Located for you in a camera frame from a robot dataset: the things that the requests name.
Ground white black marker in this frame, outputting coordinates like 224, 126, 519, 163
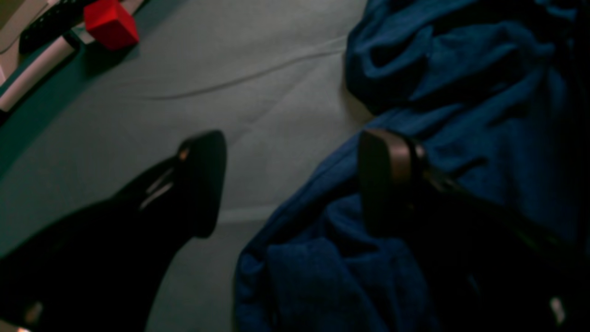
0, 32, 81, 113

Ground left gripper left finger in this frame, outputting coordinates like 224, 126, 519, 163
0, 130, 227, 332

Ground blue t-shirt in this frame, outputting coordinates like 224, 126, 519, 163
234, 0, 589, 332

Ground light blue table cloth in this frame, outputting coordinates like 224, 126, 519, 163
1, 0, 371, 332

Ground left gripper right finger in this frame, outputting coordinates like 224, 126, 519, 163
359, 130, 589, 332

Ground red cube block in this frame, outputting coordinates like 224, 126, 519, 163
83, 0, 140, 51

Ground black remote control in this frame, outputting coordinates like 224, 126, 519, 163
18, 0, 95, 54

